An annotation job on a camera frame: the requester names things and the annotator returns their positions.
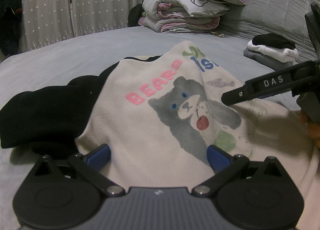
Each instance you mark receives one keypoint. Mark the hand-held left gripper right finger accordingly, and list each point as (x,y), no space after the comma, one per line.
(217,160)

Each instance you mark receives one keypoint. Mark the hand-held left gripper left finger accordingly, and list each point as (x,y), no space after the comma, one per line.
(100,157)

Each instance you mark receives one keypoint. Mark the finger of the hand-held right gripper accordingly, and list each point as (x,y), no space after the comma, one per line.
(272,83)

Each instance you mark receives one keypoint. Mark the cream bear print sweatshirt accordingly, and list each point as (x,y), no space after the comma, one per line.
(150,132)

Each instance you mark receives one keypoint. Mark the dark hanging clothes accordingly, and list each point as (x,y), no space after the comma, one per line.
(10,20)

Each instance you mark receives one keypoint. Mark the grey folded garment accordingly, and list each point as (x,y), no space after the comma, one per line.
(260,58)

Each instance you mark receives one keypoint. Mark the white folded garment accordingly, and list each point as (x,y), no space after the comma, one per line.
(272,53)

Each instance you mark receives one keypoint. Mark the black folded garment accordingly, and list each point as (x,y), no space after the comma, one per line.
(272,40)

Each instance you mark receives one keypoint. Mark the grey quilted blanket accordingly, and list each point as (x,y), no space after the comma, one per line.
(275,2)

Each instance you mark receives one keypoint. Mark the small beige trinket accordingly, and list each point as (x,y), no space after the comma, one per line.
(220,35)

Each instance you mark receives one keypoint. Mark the grey bed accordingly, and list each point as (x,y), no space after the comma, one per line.
(62,57)

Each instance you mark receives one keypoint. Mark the black cloth bundle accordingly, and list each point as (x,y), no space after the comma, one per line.
(136,15)

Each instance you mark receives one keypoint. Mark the grey star print curtain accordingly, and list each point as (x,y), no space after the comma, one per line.
(45,7)
(105,0)

